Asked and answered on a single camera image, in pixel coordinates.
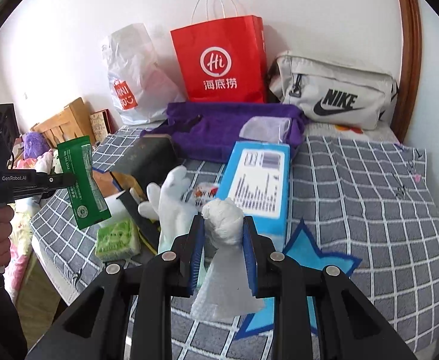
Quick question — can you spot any white paper towel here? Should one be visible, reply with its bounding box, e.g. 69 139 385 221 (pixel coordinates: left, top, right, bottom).
190 198 264 322

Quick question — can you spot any green tissue pack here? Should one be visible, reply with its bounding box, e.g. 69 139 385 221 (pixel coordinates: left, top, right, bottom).
95 219 141 262

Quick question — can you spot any white sponge block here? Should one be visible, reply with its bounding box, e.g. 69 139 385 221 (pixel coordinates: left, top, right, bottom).
98 193 130 228

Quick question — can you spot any green sachet packet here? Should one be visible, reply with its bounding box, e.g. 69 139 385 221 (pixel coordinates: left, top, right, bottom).
57 136 111 230

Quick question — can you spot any translucent white pouch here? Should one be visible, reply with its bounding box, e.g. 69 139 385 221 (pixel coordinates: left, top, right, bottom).
239 116 292 144

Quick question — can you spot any white glove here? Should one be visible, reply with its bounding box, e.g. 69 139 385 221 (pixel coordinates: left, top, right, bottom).
138 165 198 254

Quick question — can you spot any colourful bedding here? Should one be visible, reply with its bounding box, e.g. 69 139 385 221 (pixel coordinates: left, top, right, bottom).
5 149 62 305

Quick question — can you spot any small fruit sticker packet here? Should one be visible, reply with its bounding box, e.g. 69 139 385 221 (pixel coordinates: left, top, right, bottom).
186 181 219 207

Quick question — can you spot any purple plush toy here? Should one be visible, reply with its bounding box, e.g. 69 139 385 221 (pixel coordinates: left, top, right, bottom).
23 132 50 159

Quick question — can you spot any blue tissue pack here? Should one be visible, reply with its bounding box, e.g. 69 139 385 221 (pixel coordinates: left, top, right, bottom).
216 141 290 251

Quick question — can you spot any blue star marker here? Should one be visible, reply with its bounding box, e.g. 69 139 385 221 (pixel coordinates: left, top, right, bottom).
234 219 362 340

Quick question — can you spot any dark green tea tin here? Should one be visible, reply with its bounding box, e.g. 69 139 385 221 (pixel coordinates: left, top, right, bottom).
110 134 179 199

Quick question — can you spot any wooden headboard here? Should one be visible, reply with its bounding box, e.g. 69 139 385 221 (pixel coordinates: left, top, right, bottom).
31 97 96 148

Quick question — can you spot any brown star marker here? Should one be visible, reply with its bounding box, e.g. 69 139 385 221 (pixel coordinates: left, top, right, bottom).
92 170 122 197

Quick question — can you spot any purple towel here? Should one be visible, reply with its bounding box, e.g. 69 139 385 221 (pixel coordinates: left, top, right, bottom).
140 102 308 164

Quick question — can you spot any brown book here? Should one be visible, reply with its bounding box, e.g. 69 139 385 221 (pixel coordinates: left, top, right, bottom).
89 109 116 144

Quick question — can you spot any grey checkered blanket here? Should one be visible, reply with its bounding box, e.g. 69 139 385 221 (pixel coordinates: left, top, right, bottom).
32 133 439 359

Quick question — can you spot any white Miniso plastic bag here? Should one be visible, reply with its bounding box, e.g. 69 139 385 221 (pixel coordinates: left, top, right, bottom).
102 24 185 125

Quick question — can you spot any grey Nike waist bag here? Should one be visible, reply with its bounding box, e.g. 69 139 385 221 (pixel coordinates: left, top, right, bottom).
268 51 398 130

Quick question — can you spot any red Haidilao paper bag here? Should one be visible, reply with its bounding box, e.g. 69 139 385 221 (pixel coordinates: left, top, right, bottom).
170 15 267 103

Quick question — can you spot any brown wooden door frame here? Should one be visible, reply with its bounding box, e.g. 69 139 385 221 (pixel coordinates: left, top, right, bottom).
390 0 423 142

